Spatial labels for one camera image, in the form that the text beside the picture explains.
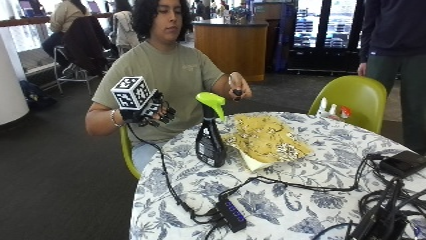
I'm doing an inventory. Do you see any bundle of black cables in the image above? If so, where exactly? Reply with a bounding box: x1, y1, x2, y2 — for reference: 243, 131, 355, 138
311, 176, 426, 240

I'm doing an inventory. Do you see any blue floral white tablecloth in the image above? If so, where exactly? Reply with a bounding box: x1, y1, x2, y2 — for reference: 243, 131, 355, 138
128, 111, 426, 240

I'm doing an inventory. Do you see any black usb hub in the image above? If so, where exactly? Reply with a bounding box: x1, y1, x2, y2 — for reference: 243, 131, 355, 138
216, 197, 248, 233

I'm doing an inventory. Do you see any white marker cube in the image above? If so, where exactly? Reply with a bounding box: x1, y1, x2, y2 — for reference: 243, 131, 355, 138
110, 76, 155, 111

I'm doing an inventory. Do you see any wooden ledge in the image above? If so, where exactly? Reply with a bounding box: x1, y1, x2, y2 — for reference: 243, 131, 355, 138
0, 12, 115, 28

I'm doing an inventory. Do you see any black glove cable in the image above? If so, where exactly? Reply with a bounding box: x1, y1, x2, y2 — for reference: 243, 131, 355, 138
126, 122, 224, 225

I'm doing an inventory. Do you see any spray bottle red trigger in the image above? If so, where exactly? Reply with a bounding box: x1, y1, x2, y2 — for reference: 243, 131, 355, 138
331, 104, 353, 121

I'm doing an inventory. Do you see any silver bracelet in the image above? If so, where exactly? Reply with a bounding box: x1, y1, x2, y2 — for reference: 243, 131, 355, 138
110, 108, 124, 129

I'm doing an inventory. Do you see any black box device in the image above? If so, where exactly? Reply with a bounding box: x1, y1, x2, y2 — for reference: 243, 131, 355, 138
379, 150, 426, 179

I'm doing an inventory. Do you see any yellow patterned cloth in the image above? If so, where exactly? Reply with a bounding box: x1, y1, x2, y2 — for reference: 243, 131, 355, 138
222, 113, 315, 173

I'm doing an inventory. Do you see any black hub cable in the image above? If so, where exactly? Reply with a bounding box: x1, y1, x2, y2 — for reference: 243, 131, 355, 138
219, 153, 388, 202

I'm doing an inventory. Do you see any black jacket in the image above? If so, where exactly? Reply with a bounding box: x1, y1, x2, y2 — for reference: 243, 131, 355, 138
62, 15, 114, 76

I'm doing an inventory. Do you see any white jacket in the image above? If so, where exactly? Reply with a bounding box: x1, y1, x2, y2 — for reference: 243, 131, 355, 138
112, 10, 142, 48

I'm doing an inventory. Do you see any dark backpack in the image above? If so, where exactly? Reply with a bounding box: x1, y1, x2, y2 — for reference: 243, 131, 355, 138
19, 79, 59, 110

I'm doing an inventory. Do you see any round wooden counter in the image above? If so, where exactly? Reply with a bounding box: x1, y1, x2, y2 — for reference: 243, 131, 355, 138
192, 18, 271, 83

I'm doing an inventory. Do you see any black spray bottle green trigger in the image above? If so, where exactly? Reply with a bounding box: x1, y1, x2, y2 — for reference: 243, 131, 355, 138
195, 91, 230, 168

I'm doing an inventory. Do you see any metal frame chair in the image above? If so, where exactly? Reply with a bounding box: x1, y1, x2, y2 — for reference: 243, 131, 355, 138
53, 45, 100, 96

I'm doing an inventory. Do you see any glass door fridge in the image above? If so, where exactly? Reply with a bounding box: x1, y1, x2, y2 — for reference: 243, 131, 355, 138
286, 0, 367, 73

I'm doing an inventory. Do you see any white column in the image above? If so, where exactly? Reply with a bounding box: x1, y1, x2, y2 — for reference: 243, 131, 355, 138
0, 33, 31, 126

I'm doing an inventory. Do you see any green plastic chair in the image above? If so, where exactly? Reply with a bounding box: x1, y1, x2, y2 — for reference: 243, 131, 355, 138
308, 75, 389, 135
119, 124, 143, 180

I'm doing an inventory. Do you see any the person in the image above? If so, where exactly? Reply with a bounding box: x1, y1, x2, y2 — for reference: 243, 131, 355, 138
84, 0, 254, 174

